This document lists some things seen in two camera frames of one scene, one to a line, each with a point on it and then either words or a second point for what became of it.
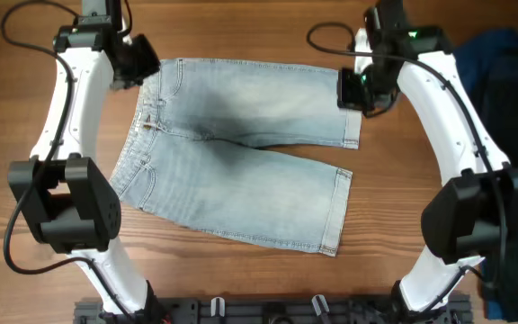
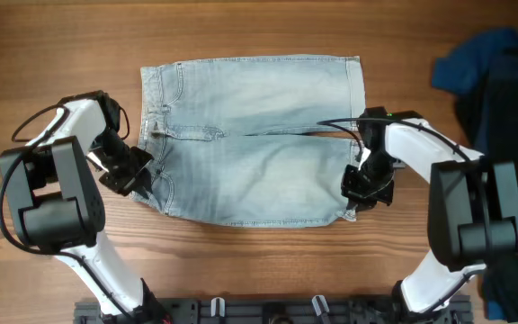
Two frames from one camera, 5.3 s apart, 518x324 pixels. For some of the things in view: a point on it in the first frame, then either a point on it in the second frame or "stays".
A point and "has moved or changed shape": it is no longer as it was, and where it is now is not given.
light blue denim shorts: [192, 154] has moved or changed shape
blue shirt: [471, 58] stays
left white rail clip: [222, 306] stays
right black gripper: [347, 98] -> [356, 194]
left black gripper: [149, 65] -> [138, 179]
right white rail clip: [316, 305] stays
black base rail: [290, 310] stays
